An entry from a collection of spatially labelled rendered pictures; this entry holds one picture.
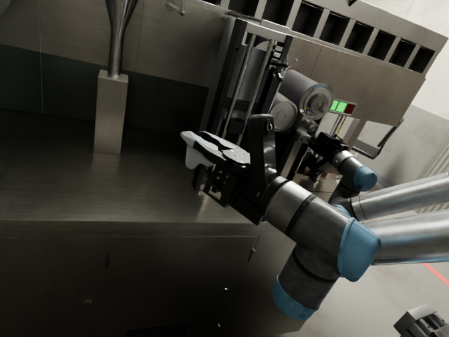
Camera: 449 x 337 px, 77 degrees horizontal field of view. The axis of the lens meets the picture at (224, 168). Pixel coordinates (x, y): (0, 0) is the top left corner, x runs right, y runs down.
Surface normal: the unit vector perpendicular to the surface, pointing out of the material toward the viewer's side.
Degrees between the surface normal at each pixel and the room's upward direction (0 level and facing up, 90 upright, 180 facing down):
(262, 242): 90
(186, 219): 0
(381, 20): 90
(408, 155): 90
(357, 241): 40
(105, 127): 90
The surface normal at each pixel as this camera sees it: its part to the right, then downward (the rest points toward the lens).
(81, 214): 0.27, -0.84
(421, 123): -0.88, -0.02
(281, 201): -0.35, -0.32
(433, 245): -0.66, 0.15
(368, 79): 0.28, 0.54
